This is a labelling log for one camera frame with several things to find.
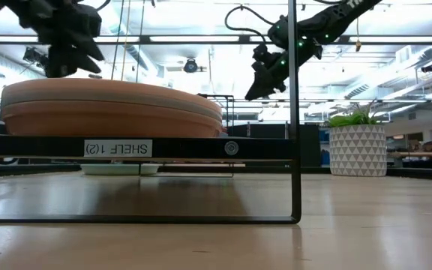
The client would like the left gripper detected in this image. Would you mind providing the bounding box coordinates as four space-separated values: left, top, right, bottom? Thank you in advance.
37 13 105 79

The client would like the thin dark hanging cord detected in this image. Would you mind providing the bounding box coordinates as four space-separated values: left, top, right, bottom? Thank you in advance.
111 0 126 80
136 0 146 82

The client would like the beige plate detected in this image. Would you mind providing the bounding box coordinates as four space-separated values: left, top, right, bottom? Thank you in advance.
1 77 224 113

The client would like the silver ventilation duct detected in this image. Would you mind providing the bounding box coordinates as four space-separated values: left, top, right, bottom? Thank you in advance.
345 44 432 101

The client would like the round black ceiling spotlight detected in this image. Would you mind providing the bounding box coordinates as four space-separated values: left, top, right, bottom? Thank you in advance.
183 57 199 74

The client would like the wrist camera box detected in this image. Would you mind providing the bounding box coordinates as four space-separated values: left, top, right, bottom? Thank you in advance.
252 43 273 72
75 3 104 38

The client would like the white shelf label sticker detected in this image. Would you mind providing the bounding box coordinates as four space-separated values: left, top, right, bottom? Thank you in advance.
83 139 153 158

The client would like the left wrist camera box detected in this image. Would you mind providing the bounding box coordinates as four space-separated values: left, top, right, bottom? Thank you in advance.
75 3 104 38

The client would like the pale green plate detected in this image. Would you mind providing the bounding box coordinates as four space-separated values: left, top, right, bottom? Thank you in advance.
79 163 161 176

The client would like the yellow-tipped hanging cable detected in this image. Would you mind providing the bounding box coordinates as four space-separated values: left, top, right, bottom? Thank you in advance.
354 16 363 53

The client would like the black overhead light bar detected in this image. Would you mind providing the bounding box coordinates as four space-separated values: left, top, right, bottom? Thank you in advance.
0 34 432 46

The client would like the white triangle-patterned planter pot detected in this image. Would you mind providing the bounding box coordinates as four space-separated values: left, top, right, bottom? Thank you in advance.
328 124 388 178

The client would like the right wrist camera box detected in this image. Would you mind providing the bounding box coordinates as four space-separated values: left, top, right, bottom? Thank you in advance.
252 43 273 72

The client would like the peach plate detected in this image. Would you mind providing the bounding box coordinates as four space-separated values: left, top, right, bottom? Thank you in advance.
1 100 224 138

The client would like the black metal shelf frame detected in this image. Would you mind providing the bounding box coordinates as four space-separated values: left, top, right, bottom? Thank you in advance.
0 0 302 225

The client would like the blue container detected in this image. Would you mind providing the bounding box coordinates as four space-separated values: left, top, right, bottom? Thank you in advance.
320 129 332 166

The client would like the black office partition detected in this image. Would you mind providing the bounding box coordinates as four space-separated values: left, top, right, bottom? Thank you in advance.
223 122 323 166

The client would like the black ceiling camera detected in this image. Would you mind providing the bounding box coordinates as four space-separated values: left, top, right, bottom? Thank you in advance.
22 46 50 71

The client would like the green potted plant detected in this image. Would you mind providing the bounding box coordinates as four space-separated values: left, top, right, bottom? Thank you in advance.
325 100 386 128

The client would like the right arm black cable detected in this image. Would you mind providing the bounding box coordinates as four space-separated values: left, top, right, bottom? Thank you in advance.
224 4 277 43

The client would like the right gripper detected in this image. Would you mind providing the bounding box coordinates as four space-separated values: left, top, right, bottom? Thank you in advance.
244 37 323 101

